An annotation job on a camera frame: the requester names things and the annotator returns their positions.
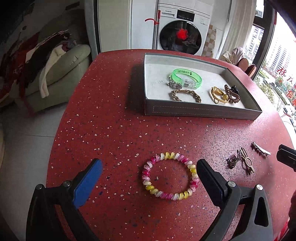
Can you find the brown chair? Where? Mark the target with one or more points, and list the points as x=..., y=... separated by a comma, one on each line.
x=243, y=64
x=251, y=70

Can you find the checkered board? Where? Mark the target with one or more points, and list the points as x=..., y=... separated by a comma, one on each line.
x=209, y=46

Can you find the cream bag on chair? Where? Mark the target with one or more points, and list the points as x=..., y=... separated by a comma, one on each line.
x=233, y=56

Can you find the clothes pile on sofa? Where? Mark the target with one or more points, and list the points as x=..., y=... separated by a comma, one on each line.
x=23, y=70

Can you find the dark ornate hair clip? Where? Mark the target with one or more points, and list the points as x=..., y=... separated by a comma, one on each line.
x=232, y=161

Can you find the green translucent bangle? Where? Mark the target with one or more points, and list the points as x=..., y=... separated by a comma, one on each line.
x=184, y=78

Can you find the black claw hair clip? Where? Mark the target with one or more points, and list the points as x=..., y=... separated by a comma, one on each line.
x=234, y=89

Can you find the beige bunny hair clip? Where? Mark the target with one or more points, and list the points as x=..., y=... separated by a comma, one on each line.
x=247, y=161

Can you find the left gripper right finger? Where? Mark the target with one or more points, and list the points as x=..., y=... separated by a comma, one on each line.
x=255, y=222

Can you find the white front-load washing machine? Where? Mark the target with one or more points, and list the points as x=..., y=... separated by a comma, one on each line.
x=182, y=26

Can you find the grey jewelry tray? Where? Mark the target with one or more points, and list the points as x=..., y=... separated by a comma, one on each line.
x=213, y=99

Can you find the red handled mop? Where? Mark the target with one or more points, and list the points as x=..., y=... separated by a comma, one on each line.
x=156, y=23

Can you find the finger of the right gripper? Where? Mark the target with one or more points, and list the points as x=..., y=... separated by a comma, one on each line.
x=287, y=156

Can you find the silver toothed hair clip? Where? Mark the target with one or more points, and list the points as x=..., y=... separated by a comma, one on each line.
x=260, y=150

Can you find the green sofa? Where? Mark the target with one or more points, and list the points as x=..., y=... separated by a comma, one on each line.
x=59, y=83

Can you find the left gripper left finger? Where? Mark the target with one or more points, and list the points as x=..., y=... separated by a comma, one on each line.
x=43, y=222

